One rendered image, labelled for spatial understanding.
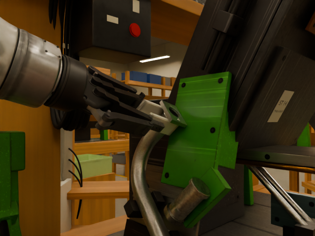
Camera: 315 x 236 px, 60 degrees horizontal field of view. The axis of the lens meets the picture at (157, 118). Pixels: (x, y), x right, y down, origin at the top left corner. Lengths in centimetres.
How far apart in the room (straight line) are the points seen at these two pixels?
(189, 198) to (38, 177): 38
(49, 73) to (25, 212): 41
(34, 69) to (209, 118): 28
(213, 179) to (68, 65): 27
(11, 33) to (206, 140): 32
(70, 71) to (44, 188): 38
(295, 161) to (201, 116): 18
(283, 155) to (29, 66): 43
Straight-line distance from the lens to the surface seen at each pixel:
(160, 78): 656
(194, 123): 50
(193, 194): 43
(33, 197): 69
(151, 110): 50
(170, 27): 97
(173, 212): 45
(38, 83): 35
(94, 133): 896
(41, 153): 68
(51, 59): 36
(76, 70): 38
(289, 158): 53
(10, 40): 35
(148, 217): 50
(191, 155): 49
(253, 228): 82
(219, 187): 44
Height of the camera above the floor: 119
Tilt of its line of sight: level
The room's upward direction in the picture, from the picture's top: straight up
